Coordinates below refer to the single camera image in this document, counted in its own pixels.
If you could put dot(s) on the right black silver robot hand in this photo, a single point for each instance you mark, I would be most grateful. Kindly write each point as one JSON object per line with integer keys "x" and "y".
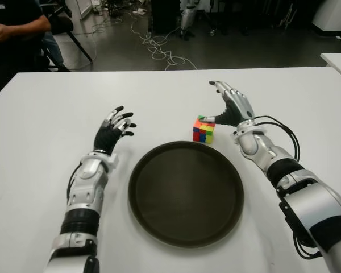
{"x": 238, "y": 105}

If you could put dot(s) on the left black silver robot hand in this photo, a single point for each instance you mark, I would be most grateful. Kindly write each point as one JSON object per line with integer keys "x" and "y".
{"x": 106, "y": 139}

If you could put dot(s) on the multicoloured Rubik's cube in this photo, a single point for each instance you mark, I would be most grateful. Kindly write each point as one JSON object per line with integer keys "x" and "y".
{"x": 201, "y": 132}

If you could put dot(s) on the left silver black robot arm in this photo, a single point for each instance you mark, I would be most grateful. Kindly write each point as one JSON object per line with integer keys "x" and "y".
{"x": 85, "y": 193}

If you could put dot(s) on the right silver black robot arm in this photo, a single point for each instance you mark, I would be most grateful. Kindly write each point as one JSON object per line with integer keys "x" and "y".
{"x": 309, "y": 199}

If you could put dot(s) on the dark brown round plate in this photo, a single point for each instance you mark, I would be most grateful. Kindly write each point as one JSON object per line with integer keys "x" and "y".
{"x": 184, "y": 196}

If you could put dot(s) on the silver folded stand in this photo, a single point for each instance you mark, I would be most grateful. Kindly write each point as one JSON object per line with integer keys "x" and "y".
{"x": 288, "y": 14}

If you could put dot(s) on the black cabinet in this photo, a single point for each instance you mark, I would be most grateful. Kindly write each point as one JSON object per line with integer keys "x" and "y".
{"x": 164, "y": 14}

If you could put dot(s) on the black office chair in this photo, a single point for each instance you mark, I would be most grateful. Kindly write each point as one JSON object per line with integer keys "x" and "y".
{"x": 62, "y": 24}

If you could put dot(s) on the white power strip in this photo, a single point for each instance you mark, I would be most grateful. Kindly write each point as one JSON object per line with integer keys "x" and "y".
{"x": 140, "y": 11}

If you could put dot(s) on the white machine housing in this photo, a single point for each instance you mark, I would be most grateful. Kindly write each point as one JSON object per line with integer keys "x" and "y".
{"x": 335, "y": 14}

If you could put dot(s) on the white board panel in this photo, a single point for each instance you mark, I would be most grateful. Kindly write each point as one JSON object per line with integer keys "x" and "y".
{"x": 79, "y": 7}

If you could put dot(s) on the seated person in black shirt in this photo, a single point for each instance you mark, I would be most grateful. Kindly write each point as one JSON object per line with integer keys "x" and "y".
{"x": 11, "y": 17}

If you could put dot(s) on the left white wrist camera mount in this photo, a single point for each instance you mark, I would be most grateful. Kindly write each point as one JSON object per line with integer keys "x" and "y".
{"x": 113, "y": 162}

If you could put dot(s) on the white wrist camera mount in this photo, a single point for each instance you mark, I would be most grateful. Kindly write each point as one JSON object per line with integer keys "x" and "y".
{"x": 235, "y": 137}
{"x": 113, "y": 162}

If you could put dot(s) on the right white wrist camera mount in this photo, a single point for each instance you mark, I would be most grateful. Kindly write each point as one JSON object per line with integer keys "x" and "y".
{"x": 235, "y": 137}

